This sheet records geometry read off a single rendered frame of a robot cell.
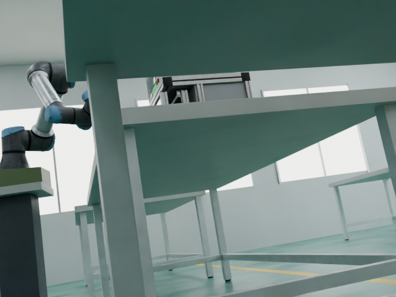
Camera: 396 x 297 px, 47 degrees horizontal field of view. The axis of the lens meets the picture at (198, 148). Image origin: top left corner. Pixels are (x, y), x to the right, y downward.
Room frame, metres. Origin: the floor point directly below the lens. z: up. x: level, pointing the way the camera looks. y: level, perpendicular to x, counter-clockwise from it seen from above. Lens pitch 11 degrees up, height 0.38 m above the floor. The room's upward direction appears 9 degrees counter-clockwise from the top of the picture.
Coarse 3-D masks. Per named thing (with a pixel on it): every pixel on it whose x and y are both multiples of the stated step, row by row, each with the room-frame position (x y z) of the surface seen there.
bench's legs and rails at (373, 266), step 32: (128, 128) 1.24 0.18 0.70; (384, 128) 1.50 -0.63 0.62; (128, 160) 1.23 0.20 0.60; (96, 224) 3.22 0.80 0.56; (224, 256) 3.43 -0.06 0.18; (256, 256) 2.82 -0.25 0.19; (288, 256) 2.40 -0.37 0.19; (320, 256) 2.09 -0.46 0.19; (352, 256) 1.84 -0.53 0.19; (384, 256) 1.66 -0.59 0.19; (256, 288) 1.34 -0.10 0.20; (288, 288) 1.35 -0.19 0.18; (320, 288) 1.38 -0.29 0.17
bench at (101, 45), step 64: (64, 0) 0.54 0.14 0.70; (128, 0) 0.56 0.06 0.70; (192, 0) 0.59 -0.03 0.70; (256, 0) 0.62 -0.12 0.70; (320, 0) 0.65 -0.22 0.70; (384, 0) 0.69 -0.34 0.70; (128, 64) 0.78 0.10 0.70; (192, 64) 0.83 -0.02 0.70; (256, 64) 0.89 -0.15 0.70; (320, 64) 0.96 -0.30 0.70; (128, 192) 0.76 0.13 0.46; (128, 256) 0.76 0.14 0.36
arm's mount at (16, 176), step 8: (24, 168) 2.24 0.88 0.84; (32, 168) 2.25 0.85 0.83; (40, 168) 2.25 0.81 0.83; (0, 176) 2.22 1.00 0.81; (8, 176) 2.23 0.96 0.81; (16, 176) 2.24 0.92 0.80; (24, 176) 2.24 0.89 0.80; (32, 176) 2.25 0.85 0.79; (40, 176) 2.25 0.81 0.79; (48, 176) 2.44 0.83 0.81; (0, 184) 2.22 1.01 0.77; (8, 184) 2.23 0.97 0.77; (16, 184) 2.24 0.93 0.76; (48, 184) 2.42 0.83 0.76
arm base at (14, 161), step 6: (12, 150) 2.25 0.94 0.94; (18, 150) 2.27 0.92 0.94; (6, 156) 2.25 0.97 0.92; (12, 156) 2.25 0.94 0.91; (18, 156) 2.27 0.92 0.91; (24, 156) 2.30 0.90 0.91; (0, 162) 2.27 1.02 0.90; (6, 162) 2.24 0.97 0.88; (12, 162) 2.24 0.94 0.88; (18, 162) 2.26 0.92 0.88; (24, 162) 2.29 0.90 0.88; (0, 168) 2.25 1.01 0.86; (6, 168) 2.24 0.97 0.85; (12, 168) 2.24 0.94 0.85; (18, 168) 2.25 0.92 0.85
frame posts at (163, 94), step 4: (160, 92) 2.03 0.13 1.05; (164, 92) 2.03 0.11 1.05; (180, 92) 2.07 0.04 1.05; (184, 92) 2.06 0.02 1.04; (160, 96) 2.04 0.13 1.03; (164, 96) 2.04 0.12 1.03; (184, 96) 2.06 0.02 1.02; (188, 96) 2.06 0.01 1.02; (160, 100) 2.05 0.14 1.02; (164, 100) 2.03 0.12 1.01; (184, 100) 2.05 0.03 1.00; (188, 100) 2.06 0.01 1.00
